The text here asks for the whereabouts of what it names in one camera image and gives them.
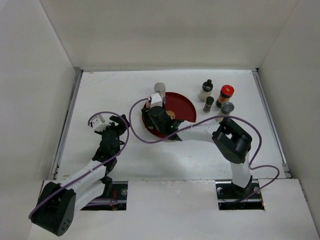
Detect blue label silver lid jar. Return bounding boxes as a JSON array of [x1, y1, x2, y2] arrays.
[[154, 82, 166, 104]]

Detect small black cap pepper bottle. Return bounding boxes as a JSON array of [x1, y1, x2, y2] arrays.
[[202, 96, 215, 113]]

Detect black cap white powder bottle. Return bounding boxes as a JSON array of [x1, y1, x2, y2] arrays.
[[198, 79, 214, 102]]

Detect grey lid white powder jar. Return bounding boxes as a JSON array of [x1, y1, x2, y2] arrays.
[[215, 101, 235, 123]]

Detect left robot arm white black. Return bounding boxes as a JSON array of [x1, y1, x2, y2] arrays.
[[28, 112, 130, 237]]

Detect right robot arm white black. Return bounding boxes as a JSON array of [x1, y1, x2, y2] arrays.
[[141, 106, 252, 199]]

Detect red round tray gold emblem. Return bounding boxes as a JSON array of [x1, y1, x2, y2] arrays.
[[141, 92, 197, 139]]

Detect red lid dark sauce jar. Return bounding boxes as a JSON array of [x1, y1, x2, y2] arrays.
[[216, 84, 235, 108]]

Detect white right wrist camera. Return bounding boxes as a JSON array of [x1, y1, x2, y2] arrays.
[[148, 93, 163, 109]]

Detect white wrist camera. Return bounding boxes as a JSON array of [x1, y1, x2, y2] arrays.
[[148, 93, 163, 109], [91, 117, 107, 132]]

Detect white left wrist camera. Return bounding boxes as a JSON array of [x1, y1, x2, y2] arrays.
[[91, 117, 107, 132]]

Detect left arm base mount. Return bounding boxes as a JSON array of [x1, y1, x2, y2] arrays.
[[81, 181, 128, 211]]

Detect aluminium table edge rail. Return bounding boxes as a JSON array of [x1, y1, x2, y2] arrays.
[[48, 67, 84, 180]]

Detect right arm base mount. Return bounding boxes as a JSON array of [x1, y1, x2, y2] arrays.
[[215, 180, 265, 211]]

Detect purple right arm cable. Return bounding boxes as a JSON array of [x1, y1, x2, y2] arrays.
[[128, 96, 281, 203]]

